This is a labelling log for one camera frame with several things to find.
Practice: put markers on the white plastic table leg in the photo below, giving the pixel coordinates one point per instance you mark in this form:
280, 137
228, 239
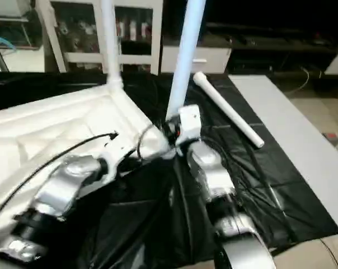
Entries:
110, 39
186, 50
230, 112

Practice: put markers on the white plastic table top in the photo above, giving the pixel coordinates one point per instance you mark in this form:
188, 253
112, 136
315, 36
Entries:
40, 129

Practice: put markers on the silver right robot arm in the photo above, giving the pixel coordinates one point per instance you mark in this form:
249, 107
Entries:
214, 174

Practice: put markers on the white drawer unit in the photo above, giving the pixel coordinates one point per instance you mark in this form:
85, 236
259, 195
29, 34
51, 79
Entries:
197, 59

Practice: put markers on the black plastic mat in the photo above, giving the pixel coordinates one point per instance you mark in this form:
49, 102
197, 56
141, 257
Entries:
141, 224

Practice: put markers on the white side board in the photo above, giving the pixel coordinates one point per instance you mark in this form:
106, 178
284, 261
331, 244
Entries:
297, 134

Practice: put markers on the white glass door cabinet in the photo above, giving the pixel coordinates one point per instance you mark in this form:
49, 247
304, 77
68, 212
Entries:
90, 28

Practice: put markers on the small red floor object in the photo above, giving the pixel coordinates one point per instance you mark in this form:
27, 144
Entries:
332, 136

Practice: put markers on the teal small stool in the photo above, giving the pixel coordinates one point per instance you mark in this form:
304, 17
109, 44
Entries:
5, 42

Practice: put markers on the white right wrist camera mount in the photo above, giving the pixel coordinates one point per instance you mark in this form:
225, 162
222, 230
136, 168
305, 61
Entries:
189, 123

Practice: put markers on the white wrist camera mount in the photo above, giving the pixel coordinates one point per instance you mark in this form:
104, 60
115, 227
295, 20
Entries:
189, 123
120, 154

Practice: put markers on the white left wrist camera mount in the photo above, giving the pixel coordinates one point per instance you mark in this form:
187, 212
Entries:
120, 154

